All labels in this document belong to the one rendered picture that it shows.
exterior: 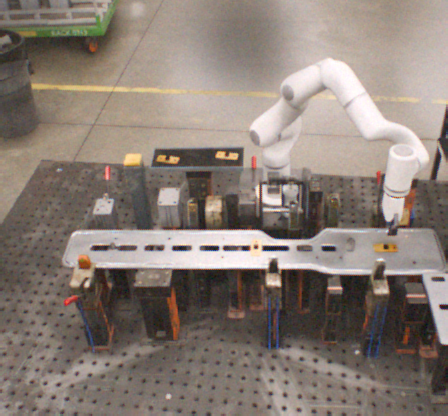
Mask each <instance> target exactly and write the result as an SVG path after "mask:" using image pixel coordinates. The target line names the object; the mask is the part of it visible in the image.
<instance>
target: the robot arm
mask: <svg viewBox="0 0 448 416"><path fill-rule="evenodd" d="M328 88H329V89H330V90H331V91H332V92H333V94H334V95H335V97H336V98H337V100H338V101H339V103H340V104H341V106H342V107H343V108H344V110H345V111H346V113H347V114H348V115H349V117H350V118H351V121H352V123H353V124H354V126H356V128H357V129H358V131H359V132H360V134H361V135H362V136H363V137H364V138H365V139H366V140H368V141H375V140H389V141H390V142H392V143H394V144H396V146H392V147H391V148H390V149H389V160H388V165H387V171H386V177H385V183H384V190H385V194H384V198H383V203H382V205H383V210H384V214H383V217H384V218H385V219H386V221H387V222H390V226H389V229H388V234H387V235H388V236H396V235H397V231H398V227H399V221H400V220H401V218H402V213H403V206H404V199H405V197H406V196H407V195H408V193H409V189H410V185H411V181H412V178H413V176H414V175H415V174H416V173H417V172H418V171H420V170H421V169H423V168H424V167H426V166H427V164H428V162H429V156H428V154H427V152H426V148H425V147H424V146H423V145H422V143H421V142H420V140H419V139H418V138H417V136H416V135H415V134H414V133H413V132H412V131H411V130H410V129H408V128H407V127H404V126H401V125H399V124H395V123H391V122H388V121H387V120H386V119H384V117H383V116H382V114H381V113H380V111H379V110H378V108H377V107H376V106H375V105H374V103H373V102H372V100H371V99H370V97H369V94H368V92H367V91H366V89H365V88H364V87H363V86H362V84H361V83H360V81H359V80H358V78H357V77H356V75H355V74H354V72H353V71H352V70H351V68H349V66H348V65H346V64H345V63H343V62H340V61H334V60H332V59H330V58H328V59H325V60H322V61H320V62H318V63H316V64H314V65H312V66H310V67H306V68H304V69H302V70H300V71H298V72H296V73H294V74H292V75H291V76H290V77H288V78H287V79H286V80H285V81H284V82H283V83H282V85H281V86H280V92H281V95H282V98H281V99H280V100H279V102H278V103H277V104H275V105H273V107H272V108H270V109H269V110H268V111H267V112H265V113H264V114H263V115H261V116H260V117H259V118H258V119H256V120H255V121H254V122H253V124H252V125H251V128H250V138H251V140H252V142H253V144H255V145H256V146H259V147H264V148H263V150H262V168H263V181H267V171H280V177H282V175H283V176H286V175H288V176H289V175H290V151H291V149H292V147H293V144H294V143H295V142H296V140H297V138H298V136H299V134H300V131H301V127H302V119H301V114H302V113H303V112H304V111H305V109H306V108H307V106H308V104H309V99H310V98H311V97H312V96H314V95H316V94H318V93H320V92H322V91H324V90H326V89H328ZM263 203H264V204H270V205H281V184H280V194H268V192H267V184H263ZM393 217H394V219H392V218H393ZM391 222H394V225H391Z"/></svg>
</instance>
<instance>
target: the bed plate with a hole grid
mask: <svg viewBox="0 0 448 416"><path fill-rule="evenodd" d="M107 166H110V181H109V191H108V194H109V199H113V200H114V204H115V208H116V213H117V217H118V221H119V224H118V228H119V230H137V225H136V221H135V216H134V211H133V206H132V202H131V192H130V189H128V186H127V182H126V177H125V172H124V164H108V163H90V162H89V163H86V162H70V161H52V160H41V161H40V163H39V164H38V165H37V167H36V168H35V170H34V171H33V174H32V176H31V177H30V178H29V181H28V183H27V184H26V185H25V186H24V188H23V189H22V191H21V193H20V194H19V196H18V197H17V199H16V201H15V202H14V204H13V205H12V207H11V208H10V209H9V211H8V214H7V216H6V217H5V219H4V220H3V222H2V224H1V225H0V416H448V404H431V402H430V399H429V395H428V391H427V386H426V382H425V379H424V377H425V375H433V372H434V369H435V366H436V363H437V360H438V358H439V355H440V352H441V349H442V344H441V341H440V342H439V340H438V336H437V339H436V341H435V346H436V350H437V353H438V358H422V357H420V354H419V350H418V346H417V342H416V346H415V350H416V352H415V354H414V353H411V354H410V355H408V354H407V355H406V354H405V355H403V354H402V353H396V351H395V346H394V344H393V343H392V340H391V339H390V337H391V335H389V332H392V330H394V326H395V322H396V319H397V317H399V313H400V306H399V303H400V300H401V296H402V294H403V290H404V285H405V283H407V281H408V276H395V278H396V280H395V281H392V285H391V289H390V294H389V305H388V306H387V310H386V317H385V320H384V324H383V329H382V334H381V339H380V343H379V348H378V350H379V351H378V356H377V359H376V358H375V357H373V358H371V357H369V359H368V358H364V360H363V359H358V356H357V355H356V354H358V353H359V352H360V349H361V348H360V343H359V341H358V340H359V339H358V337H357V336H356V335H359V333H360V332H361V326H362V321H363V316H365V314H354V313H353V306H352V300H351V299H350V302H351V305H350V306H340V314H338V316H337V324H336V331H337V332H336V342H337V343H340V346H339V347H338V349H337V350H336V346H334V345H335V344H331V345H330V347H329V345H328V344H323V342H321V338H320V337H319V330H320V328H318V327H323V323H324V319H325V317H326V304H322V299H321V286H322V281H323V274H318V271H316V270H313V273H312V278H311V291H310V313H297V312H296V296H295V288H296V286H297V274H296V281H289V308H288V314H286V315H280V327H281V329H280V331H282V333H281V334H282V335H283V337H281V338H283V339H285V340H283V343H285V344H284V347H285V348H284V349H282V348H281V349H280V351H278V350H272V349H268V347H265V346H264V345H265V343H263V344H262V342H263V340H264V339H263V340H262V339H261V338H262V337H263V336H261V334H262V332H261V331H260V330H261V329H262V327H261V326H265V325H266V311H267V308H265V289H266V287H265V283H266V281H265V278H266V274H261V285H264V311H252V310H250V305H251V285H253V274H251V273H249V271H247V272H245V271H242V284H245V285H246V287H245V318H244V319H230V318H229V317H228V312H229V295H230V279H229V276H228V281H225V282H223V283H220V282H221V279H220V280H219V281H217V282H216V281H212V279H210V285H211V286H218V287H219V294H218V307H217V313H216V314H192V313H191V312H190V306H191V298H192V286H195V283H194V275H193V273H192V269H190V270H189V271H190V272H188V274H190V275H189V276H188V277H189V278H190V277H191V278H190V279H188V285H189V289H190V296H189V305H188V312H186V311H177V313H178V319H179V325H189V334H188V343H187V345H186V346H141V345H140V344H139V342H140V336H141V331H142V326H143V325H145V323H144V319H143V318H141V315H142V309H141V306H140V301H139V298H137V295H136V290H135V294H134V298H133V303H132V307H131V309H130V310H115V307H116V304H117V299H118V295H117V291H116V287H115V284H114V280H113V277H111V278H109V279H107V283H111V284H112V288H111V292H110V300H109V304H108V308H109V312H110V319H111V322H112V324H113V325H114V326H116V331H117V333H116V337H115V338H114V339H113V340H112V339H111V341H110V352H108V351H107V350H101V349H99V350H97V349H95V350H94V352H93V351H92V352H91V350H92V349H89V351H88V354H86V352H87V351H86V347H87V346H88V342H87V339H86V336H85V333H84V325H85V324H84V321H83V318H82V315H81V312H80V310H79V309H78V308H75V304H74V303H72V304H70V305H69V306H66V305H65V304H64V301H65V300H67V299H69V298H70V297H72V295H71V292H70V289H69V283H70V280H71V277H72V274H73V271H74V268H67V267H65V266H63V264H62V259H63V256H64V254H65V251H66V248H67V245H68V243H69V238H70V236H71V235H72V233H73V232H75V231H77V230H97V226H96V223H95V220H94V216H93V210H94V207H95V205H96V202H97V200H99V199H103V196H104V194H105V186H106V181H105V175H106V167H107ZM149 167H150V165H145V171H146V177H147V183H146V185H147V191H148V197H149V202H150V207H151V219H152V225H153V229H154V230H163V228H161V223H160V217H159V211H158V205H157V202H158V198H159V193H160V189H161V188H180V194H181V202H182V209H183V216H182V221H183V228H184V230H189V215H188V201H189V199H190V196H189V187H188V180H187V179H186V172H185V171H150V168H149ZM240 175H241V171H212V177H213V196H214V197H215V196H222V197H223V198H224V212H225V218H226V222H225V230H228V213H227V204H226V202H225V188H226V186H238V185H239V180H240ZM311 180H322V185H323V200H322V204H321V208H320V221H319V232H318V233H320V232H321V231H322V230H323V228H324V224H323V215H324V204H325V195H326V194H338V195H339V200H340V215H339V228H369V227H368V224H369V219H370V213H371V203H377V197H378V185H377V178H376V177H363V176H345V175H327V174H311ZM413 211H414V214H415V219H414V220H413V223H412V226H411V228H430V229H432V230H434V231H435V232H436V233H437V235H438V237H439V240H440V243H441V245H442V248H443V251H444V254H445V248H446V247H445V244H446V243H448V242H447V239H448V181H436V180H418V185H417V190H416V195H415V199H414V204H413Z"/></svg>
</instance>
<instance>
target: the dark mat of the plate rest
mask: <svg viewBox="0 0 448 416"><path fill-rule="evenodd" d="M217 152H230V153H236V154H238V157H237V159H236V160H229V159H220V158H216V154H217ZM160 155H161V156H170V157H176V158H179V160H178V162H177V164H169V163H162V162H156V160H157V158H158V157H159V156H160ZM243 159H244V148H171V149H155V150H154V154H153V158H152V163H151V167H232V166H243Z"/></svg>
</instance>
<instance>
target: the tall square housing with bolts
mask: <svg viewBox="0 0 448 416"><path fill-rule="evenodd" d="M157 205H158V211H159V217H160V223H161V228H163V230H184V228H183V221H182V216H183V209H182V202H181V194H180V188H161V189H160V193H159V198H158V202H157ZM172 251H188V249H187V245H173V246H172Z"/></svg>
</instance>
